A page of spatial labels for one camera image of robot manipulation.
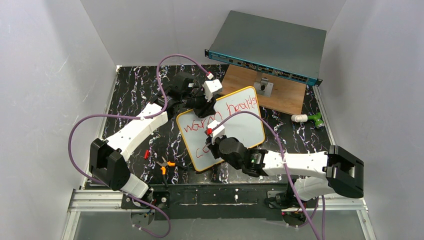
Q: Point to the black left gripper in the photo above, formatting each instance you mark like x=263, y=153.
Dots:
x=203, y=108

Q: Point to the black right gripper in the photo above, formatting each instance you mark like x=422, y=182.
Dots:
x=214, y=149

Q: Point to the orange framed whiteboard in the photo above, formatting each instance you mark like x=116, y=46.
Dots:
x=246, y=128

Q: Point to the red marker cap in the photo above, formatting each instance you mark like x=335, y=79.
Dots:
x=146, y=154

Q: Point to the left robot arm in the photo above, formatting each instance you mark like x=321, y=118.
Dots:
x=108, y=157

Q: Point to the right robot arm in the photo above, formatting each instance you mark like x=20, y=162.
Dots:
x=336, y=171

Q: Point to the black whiteboard clip left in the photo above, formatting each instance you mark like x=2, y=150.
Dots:
x=215, y=169

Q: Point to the wooden board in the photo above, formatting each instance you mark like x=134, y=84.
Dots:
x=286, y=96

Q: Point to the white and green pipe fitting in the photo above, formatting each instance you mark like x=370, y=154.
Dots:
x=315, y=118

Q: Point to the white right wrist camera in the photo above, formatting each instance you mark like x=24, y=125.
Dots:
x=214, y=131

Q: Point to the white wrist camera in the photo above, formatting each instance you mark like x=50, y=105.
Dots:
x=214, y=131
x=211, y=87

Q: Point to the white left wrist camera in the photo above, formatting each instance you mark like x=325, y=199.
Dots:
x=211, y=87

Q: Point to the orange handled pliers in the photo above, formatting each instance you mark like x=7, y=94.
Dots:
x=164, y=164

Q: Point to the metal bracket on board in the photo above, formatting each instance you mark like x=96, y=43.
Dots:
x=262, y=85

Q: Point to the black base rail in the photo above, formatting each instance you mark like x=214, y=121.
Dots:
x=217, y=201

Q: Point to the grey network switch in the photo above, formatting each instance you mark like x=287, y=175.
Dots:
x=274, y=47

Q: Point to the aluminium frame rail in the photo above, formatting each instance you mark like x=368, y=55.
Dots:
x=111, y=201

